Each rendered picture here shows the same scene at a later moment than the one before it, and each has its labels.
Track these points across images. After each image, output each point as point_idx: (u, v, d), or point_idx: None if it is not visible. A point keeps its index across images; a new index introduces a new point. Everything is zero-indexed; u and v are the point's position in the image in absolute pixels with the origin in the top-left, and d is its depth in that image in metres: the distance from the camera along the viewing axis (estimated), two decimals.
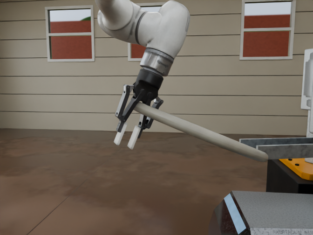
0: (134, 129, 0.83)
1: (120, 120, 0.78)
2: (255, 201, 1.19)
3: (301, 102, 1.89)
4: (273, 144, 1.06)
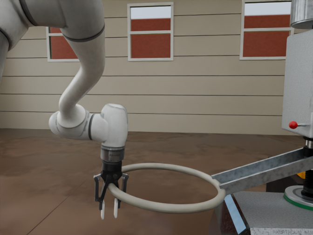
0: (114, 201, 1.08)
1: (98, 201, 1.04)
2: (255, 201, 1.19)
3: None
4: (243, 171, 1.21)
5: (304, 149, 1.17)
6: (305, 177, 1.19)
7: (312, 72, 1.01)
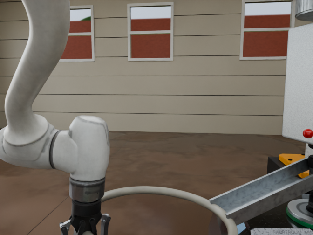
0: None
1: None
2: None
3: None
4: (246, 190, 1.00)
5: (311, 161, 1.01)
6: (311, 192, 1.03)
7: None
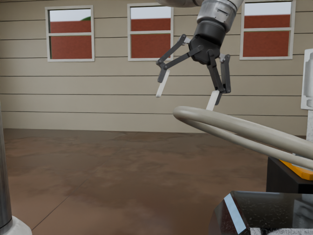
0: (211, 95, 0.70)
1: (161, 66, 0.66)
2: (255, 201, 1.19)
3: (301, 102, 1.89)
4: None
5: None
6: None
7: None
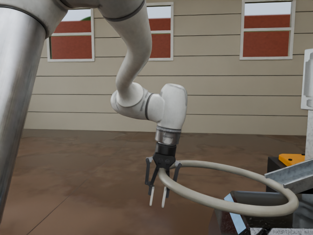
0: (164, 190, 1.01)
1: (148, 185, 0.99)
2: (255, 201, 1.19)
3: (301, 102, 1.89)
4: (296, 170, 1.12)
5: None
6: None
7: None
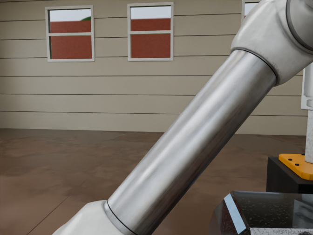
0: None
1: None
2: (255, 201, 1.19)
3: (301, 102, 1.89)
4: None
5: None
6: None
7: None
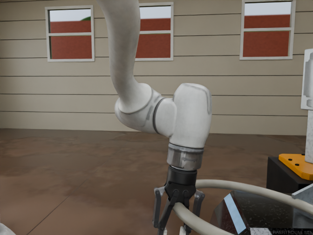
0: (180, 231, 0.72)
1: (158, 228, 0.69)
2: (255, 201, 1.19)
3: (301, 102, 1.89)
4: None
5: None
6: None
7: None
